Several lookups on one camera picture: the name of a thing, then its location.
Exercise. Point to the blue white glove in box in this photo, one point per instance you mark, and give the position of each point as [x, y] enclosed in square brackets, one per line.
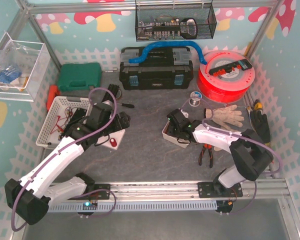
[10, 75]

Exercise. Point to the solder wire spool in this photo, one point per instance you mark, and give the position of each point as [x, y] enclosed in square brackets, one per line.
[195, 99]

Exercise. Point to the white knit glove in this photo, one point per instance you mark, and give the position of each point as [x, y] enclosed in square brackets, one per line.
[217, 149]
[226, 115]

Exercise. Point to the red filament spool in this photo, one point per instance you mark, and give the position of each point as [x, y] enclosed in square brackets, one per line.
[226, 88]

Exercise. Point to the orange tool handle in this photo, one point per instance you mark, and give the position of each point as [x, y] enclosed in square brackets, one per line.
[52, 93]

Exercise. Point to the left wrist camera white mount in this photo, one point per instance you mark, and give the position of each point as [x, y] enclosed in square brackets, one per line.
[109, 107]

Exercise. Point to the black aluminium extrusion bar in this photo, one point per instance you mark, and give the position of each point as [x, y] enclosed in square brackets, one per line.
[113, 89]

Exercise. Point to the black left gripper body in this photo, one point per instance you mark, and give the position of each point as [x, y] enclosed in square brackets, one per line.
[122, 120]

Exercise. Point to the white knit glove lower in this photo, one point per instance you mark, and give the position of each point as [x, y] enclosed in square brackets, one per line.
[217, 149]

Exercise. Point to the green plastic tool case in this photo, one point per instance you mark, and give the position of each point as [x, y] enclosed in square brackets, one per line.
[79, 76]

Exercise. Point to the black plastic toolbox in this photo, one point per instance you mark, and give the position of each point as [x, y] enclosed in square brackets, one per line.
[164, 68]

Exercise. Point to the white perforated plastic basket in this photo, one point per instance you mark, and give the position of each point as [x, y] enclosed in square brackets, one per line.
[57, 118]

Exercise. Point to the black wire mesh basket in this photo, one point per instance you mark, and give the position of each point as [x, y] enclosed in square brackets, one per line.
[171, 20]

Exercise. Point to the black device in basket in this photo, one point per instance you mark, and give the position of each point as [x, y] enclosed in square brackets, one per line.
[75, 114]

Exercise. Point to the white knit glove upper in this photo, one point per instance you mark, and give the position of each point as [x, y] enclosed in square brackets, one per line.
[226, 115]

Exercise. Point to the clear acrylic wall box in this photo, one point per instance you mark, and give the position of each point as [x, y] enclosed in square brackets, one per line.
[23, 65]

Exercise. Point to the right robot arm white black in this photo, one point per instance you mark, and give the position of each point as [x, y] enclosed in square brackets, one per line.
[250, 156]

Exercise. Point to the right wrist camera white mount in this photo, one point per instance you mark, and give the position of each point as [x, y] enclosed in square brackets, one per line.
[186, 115]

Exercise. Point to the black terminal strip red buttons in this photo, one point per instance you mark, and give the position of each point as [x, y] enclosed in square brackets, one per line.
[242, 64]

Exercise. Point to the brown kapton tape roll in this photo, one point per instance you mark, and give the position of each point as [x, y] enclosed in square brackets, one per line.
[118, 95]

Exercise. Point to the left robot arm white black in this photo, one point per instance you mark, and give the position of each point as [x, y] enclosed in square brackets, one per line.
[31, 196]

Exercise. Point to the small black screwdriver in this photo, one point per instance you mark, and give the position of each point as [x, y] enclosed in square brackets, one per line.
[126, 105]

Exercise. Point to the black rubber glove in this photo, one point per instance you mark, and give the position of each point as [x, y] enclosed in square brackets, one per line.
[259, 122]

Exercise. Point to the white peg base plate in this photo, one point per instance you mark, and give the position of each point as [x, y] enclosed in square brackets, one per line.
[105, 140]

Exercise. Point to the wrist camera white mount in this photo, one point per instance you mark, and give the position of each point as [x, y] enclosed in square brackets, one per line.
[186, 115]
[109, 107]

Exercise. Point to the white tray of springs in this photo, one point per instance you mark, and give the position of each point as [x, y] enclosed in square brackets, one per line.
[168, 135]

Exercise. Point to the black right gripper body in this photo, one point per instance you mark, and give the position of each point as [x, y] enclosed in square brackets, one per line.
[175, 120]

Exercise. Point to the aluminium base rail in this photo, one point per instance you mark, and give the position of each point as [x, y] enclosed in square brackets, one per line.
[274, 188]

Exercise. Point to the grey slotted cable duct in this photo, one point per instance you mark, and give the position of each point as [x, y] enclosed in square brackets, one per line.
[142, 206]

